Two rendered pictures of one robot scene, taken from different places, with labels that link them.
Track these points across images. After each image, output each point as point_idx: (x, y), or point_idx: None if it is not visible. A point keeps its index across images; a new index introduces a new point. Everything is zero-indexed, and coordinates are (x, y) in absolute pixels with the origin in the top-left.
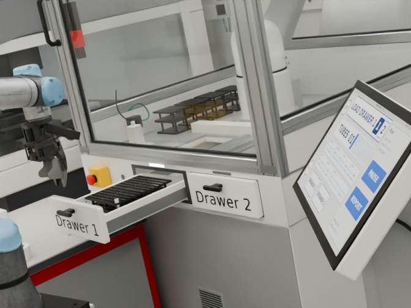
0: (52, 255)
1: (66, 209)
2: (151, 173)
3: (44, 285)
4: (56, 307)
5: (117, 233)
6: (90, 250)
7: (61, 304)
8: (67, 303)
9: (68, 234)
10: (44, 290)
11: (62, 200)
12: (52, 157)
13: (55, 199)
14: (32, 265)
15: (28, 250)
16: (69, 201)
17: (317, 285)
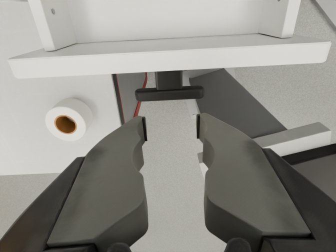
0: (110, 78)
1: (161, 82)
2: None
3: (119, 89)
4: (321, 176)
5: None
6: None
7: (322, 170)
8: (328, 165)
9: (25, 1)
10: (121, 87)
11: (107, 71)
12: (117, 234)
13: (68, 74)
14: (119, 115)
15: (82, 112)
16: (144, 63)
17: None
